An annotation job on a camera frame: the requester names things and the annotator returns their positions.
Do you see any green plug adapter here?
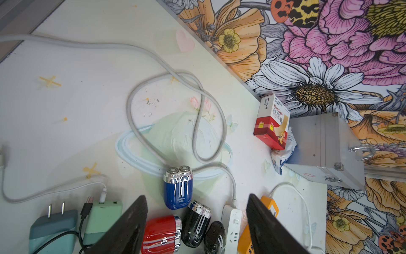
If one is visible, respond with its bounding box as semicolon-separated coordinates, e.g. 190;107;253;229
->
83;201;123;245

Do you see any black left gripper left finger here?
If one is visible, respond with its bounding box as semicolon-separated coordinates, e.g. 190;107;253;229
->
85;195;148;254

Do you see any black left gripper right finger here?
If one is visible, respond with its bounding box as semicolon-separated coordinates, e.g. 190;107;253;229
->
246;194;309;254

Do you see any silver first aid case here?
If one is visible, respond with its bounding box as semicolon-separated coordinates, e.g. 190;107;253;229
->
284;113;376;190

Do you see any black silver shaver head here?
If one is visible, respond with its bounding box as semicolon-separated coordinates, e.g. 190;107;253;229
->
181;200;211;248

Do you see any orange power strip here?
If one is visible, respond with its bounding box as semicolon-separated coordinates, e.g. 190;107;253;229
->
237;196;279;254

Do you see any black charger cable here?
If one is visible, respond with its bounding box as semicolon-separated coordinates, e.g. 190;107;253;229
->
31;196;94;254

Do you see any blue white tissue pack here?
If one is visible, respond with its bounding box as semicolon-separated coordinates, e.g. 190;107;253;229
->
271;127;297;175

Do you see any white power strip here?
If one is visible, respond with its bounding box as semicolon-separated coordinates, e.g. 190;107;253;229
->
221;205;242;254

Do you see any red white bandage box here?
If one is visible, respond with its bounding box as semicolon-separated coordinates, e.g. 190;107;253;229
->
253;94;290;150

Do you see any thin white USB cable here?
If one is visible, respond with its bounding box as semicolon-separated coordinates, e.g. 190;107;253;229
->
0;144;108;204

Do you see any white cord on right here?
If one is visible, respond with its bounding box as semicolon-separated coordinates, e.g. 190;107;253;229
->
269;181;324;254

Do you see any blue device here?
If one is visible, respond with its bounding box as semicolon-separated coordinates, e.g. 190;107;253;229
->
163;166;193;210

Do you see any teal USB charger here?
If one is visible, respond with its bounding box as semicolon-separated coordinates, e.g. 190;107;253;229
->
29;203;78;254

